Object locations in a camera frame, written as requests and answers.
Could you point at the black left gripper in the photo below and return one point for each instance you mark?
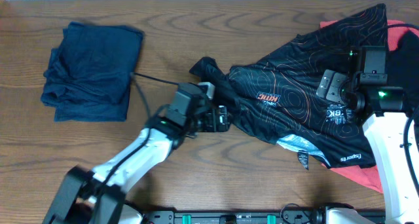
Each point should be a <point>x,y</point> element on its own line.
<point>221,126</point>

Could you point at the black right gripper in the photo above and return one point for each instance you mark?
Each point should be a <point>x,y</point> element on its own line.
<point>332,93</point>

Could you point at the black orange contour-pattern shirt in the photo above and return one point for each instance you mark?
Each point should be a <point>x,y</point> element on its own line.
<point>275,100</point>

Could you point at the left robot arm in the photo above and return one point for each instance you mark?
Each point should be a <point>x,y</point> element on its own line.
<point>99,195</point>

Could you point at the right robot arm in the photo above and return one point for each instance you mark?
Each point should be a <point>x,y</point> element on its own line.
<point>386,119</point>

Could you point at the black garment with logo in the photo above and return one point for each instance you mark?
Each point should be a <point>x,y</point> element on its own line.
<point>402,70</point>

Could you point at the red garment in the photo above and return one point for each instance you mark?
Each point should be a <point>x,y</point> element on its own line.
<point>369,177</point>

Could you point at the folded navy blue garment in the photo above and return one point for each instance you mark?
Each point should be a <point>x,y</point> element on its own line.
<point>88,75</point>

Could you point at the black mounting rail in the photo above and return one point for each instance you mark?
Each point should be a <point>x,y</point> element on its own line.
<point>287,216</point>

